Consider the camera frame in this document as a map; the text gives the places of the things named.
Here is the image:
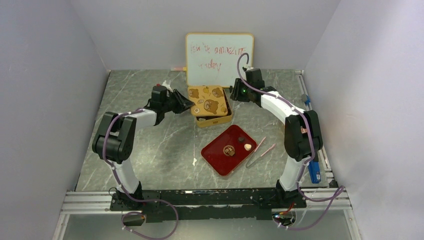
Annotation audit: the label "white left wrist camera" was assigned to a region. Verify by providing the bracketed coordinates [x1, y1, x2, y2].
[156, 81, 174, 93]

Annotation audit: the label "beige heart chocolate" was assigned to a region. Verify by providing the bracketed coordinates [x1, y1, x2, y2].
[244, 143, 252, 151]

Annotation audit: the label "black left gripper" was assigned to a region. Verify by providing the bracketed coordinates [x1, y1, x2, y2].
[162, 89, 195, 115]

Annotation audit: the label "metal tweezers with pink grips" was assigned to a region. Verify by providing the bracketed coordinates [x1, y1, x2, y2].
[245, 137, 277, 168]

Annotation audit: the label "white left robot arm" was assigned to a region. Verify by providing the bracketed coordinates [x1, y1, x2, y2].
[92, 84, 195, 210]

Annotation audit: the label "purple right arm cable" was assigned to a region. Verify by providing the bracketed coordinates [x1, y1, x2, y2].
[236, 52, 345, 232]

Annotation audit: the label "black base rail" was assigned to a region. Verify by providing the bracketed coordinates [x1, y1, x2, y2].
[109, 187, 307, 223]

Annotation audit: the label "gold chocolate tin box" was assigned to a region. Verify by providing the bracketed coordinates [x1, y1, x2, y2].
[194, 91, 234, 128]

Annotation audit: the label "whiteboard with yellow frame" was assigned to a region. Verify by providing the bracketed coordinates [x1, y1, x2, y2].
[185, 32, 255, 88]

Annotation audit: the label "red rectangular tray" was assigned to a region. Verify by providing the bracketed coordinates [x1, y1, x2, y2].
[201, 124, 258, 177]

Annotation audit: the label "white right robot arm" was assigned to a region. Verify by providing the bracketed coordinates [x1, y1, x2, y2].
[230, 67, 323, 208]

